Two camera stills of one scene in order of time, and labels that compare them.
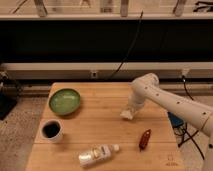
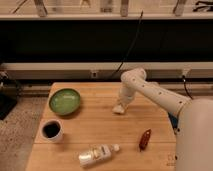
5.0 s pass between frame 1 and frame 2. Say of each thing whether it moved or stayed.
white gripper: moved
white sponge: moved
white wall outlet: stayed
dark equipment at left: stayed
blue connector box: stayed
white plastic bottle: stayed
